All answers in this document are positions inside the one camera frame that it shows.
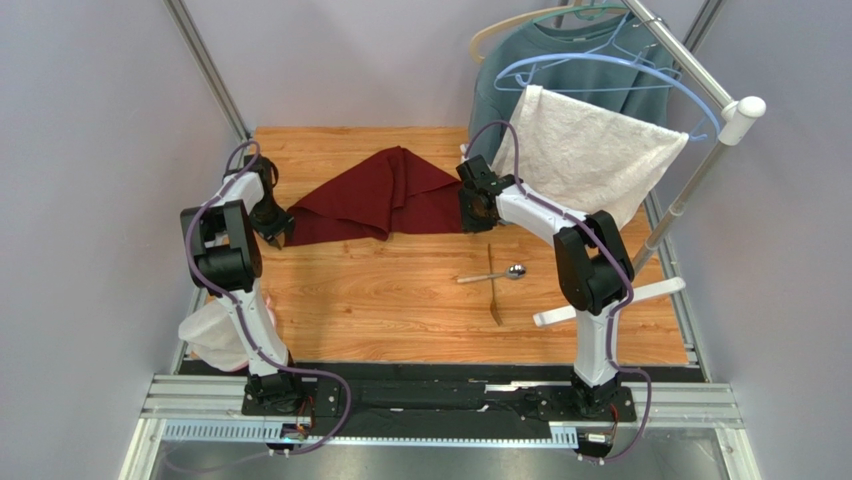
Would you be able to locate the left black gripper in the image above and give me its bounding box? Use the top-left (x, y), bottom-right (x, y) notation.
top-left (249, 196), bottom-right (296, 250)

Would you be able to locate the dark red cloth napkin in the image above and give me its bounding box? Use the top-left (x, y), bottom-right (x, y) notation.
top-left (285, 146), bottom-right (462, 247)

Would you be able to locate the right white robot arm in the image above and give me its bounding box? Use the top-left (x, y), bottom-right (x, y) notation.
top-left (456, 156), bottom-right (635, 417)

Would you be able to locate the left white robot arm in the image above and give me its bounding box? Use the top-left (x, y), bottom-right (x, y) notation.
top-left (180, 153), bottom-right (307, 416)

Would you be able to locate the silver metal spoon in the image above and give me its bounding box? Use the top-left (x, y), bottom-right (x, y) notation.
top-left (456, 264), bottom-right (527, 284)

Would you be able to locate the white towel on hanger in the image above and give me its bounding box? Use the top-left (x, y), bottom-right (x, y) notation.
top-left (492, 85), bottom-right (689, 228)

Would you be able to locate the white mesh bag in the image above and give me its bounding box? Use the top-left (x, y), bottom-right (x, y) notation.
top-left (178, 297), bottom-right (249, 372)

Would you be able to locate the beige wooden hanger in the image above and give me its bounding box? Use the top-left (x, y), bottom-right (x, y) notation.
top-left (468, 1), bottom-right (601, 64)

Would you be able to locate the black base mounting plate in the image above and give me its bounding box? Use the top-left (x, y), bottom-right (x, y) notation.
top-left (231, 362), bottom-right (645, 440)

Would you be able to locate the teal sweatshirt on hanger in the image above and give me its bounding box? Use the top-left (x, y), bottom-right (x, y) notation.
top-left (465, 13), bottom-right (674, 162)

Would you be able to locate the light blue clothes hanger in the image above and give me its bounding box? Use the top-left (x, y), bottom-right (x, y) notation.
top-left (484, 13), bottom-right (721, 141)

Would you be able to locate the metal clothes rack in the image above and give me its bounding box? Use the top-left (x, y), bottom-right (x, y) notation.
top-left (532, 0), bottom-right (768, 329)

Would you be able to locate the aluminium frame rail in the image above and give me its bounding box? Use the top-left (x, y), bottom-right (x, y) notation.
top-left (163, 0), bottom-right (252, 141)

